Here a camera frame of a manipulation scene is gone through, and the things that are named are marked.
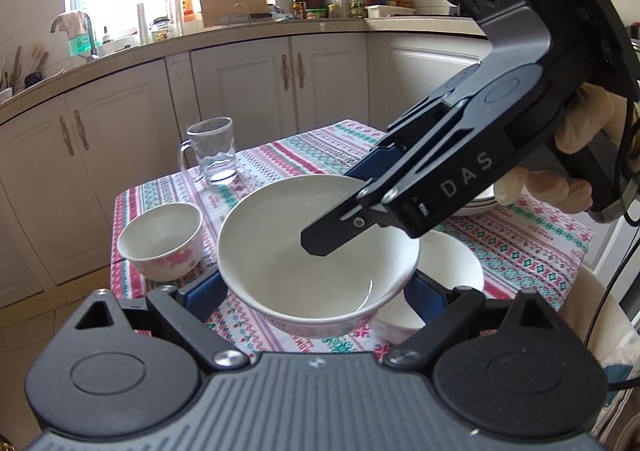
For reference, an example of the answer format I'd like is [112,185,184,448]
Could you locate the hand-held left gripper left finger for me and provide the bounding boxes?
[74,271,251,374]

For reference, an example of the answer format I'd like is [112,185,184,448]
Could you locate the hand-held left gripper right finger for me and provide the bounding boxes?
[386,275,562,371]

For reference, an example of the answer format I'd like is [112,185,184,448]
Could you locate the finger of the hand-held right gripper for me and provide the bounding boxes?
[344,95,462,188]
[300,100,507,257]

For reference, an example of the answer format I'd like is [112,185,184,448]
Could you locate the white bowl pink flowers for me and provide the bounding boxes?
[372,230,486,346]
[216,174,422,339]
[117,204,205,282]

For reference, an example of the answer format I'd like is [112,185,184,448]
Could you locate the person's right hand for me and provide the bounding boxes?
[492,82,630,212]

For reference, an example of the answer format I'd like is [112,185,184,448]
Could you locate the striped patterned tablecloth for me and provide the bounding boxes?
[110,118,593,367]

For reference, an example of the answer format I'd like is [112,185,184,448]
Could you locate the clear glass mug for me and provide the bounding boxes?
[178,117,238,187]

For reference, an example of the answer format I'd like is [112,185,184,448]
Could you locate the white plastic tray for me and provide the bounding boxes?
[365,4,417,20]

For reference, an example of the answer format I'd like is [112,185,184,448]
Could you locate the white fleece cloth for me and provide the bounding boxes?
[570,263,640,437]

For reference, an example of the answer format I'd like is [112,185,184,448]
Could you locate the beige kitchen countertop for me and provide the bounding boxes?
[0,14,488,124]

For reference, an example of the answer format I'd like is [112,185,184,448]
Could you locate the white kitchen cabinet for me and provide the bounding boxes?
[0,28,501,312]

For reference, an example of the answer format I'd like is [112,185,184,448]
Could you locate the wooden cutting board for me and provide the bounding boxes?
[197,0,271,27]

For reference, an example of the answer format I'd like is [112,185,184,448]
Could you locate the green dish soap bottle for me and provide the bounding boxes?
[67,26,96,57]

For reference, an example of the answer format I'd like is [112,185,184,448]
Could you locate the wooden kitchen utensils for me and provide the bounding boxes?
[0,45,51,97]

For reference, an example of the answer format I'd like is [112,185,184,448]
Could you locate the chrome sink faucet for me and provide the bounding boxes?
[50,10,98,59]

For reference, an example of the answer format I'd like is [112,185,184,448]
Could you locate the white rag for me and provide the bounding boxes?
[59,11,87,38]

